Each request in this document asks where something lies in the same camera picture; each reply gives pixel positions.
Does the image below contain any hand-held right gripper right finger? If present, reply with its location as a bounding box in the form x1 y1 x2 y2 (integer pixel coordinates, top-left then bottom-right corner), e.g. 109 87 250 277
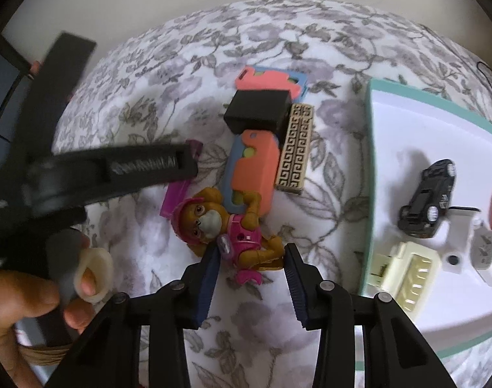
283 243 449 388

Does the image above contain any cream patterned box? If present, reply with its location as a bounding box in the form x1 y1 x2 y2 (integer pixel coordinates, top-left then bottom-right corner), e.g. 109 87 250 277
274 103 316 195

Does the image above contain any pink and blue case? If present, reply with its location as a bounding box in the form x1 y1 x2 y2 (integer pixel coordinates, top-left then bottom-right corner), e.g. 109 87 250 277
235 66 309 103

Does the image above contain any purple plastic strip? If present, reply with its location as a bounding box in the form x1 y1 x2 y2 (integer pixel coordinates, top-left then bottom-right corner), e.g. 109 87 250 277
160 139 204 219

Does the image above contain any black toy car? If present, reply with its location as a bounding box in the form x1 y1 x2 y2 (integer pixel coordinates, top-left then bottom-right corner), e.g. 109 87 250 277
397 158 457 238

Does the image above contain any teal rimmed white tray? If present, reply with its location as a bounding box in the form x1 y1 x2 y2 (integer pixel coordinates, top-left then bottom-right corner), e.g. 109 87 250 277
359 79 492 358

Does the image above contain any white watch band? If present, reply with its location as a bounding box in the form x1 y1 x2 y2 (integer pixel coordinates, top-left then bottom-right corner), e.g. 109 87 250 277
442 206 483 273

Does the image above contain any pink puppy figure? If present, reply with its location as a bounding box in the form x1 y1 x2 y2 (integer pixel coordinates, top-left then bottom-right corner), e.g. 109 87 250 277
171 188 287 287

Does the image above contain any person's left hand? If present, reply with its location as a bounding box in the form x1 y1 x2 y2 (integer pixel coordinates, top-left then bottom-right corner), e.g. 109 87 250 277
0 270 96 388

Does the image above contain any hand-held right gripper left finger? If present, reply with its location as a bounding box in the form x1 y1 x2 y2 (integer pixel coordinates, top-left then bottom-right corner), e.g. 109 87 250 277
44 246 222 388

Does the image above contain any cream brush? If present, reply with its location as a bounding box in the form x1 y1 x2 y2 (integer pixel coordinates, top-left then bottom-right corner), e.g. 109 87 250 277
369 242 440 324

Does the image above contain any orange and blue case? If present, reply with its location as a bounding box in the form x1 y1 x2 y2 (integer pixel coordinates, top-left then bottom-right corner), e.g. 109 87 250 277
224 128 279 215

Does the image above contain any black plug adapter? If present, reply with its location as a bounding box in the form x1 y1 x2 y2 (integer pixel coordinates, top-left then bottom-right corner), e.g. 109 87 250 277
224 89 293 140

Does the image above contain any white charger cube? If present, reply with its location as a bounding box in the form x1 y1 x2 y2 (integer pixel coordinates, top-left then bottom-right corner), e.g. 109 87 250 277
470 226 492 287

